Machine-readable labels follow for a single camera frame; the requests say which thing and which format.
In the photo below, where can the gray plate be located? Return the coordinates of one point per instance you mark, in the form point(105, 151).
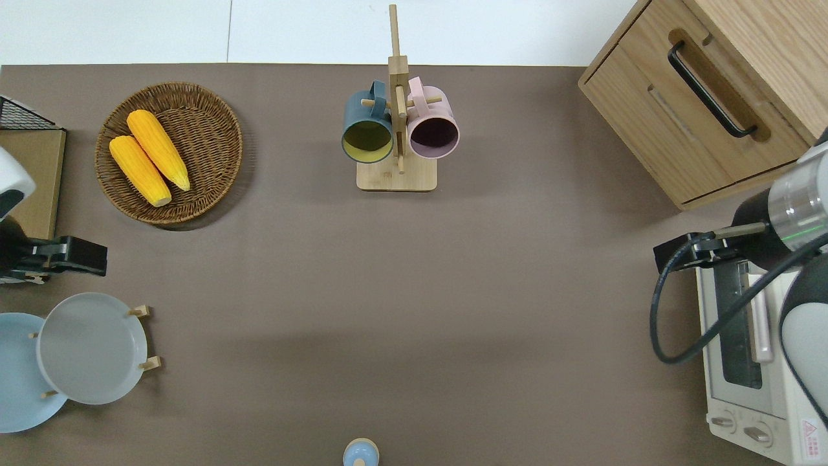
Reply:
point(90, 349)

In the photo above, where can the round wicker basket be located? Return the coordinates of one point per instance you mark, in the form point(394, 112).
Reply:
point(207, 142)

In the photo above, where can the light blue plate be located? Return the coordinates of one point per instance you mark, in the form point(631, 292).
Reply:
point(19, 382)

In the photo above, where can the white toaster oven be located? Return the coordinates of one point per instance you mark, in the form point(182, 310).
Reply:
point(737, 401)

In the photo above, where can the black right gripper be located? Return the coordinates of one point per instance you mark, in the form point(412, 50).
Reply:
point(708, 249)

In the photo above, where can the blue dome wooden bell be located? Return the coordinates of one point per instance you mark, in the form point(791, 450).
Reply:
point(360, 453)

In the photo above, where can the wooden cabinet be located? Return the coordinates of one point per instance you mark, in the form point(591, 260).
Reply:
point(647, 123)

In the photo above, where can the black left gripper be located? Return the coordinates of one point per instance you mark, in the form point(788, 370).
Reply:
point(45, 254)

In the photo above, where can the dark teal mug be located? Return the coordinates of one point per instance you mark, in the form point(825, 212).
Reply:
point(367, 139)

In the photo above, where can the wooden mug rack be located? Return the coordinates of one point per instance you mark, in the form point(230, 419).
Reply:
point(398, 178)

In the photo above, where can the pink mug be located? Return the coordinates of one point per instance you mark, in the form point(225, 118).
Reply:
point(433, 133)

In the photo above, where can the low wooden plate rack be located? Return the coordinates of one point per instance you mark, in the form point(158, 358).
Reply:
point(143, 311)

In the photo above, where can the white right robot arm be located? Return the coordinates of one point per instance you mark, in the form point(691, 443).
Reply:
point(802, 200)

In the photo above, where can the yellow corn cob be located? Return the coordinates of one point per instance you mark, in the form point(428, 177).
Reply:
point(139, 171)
point(158, 149)

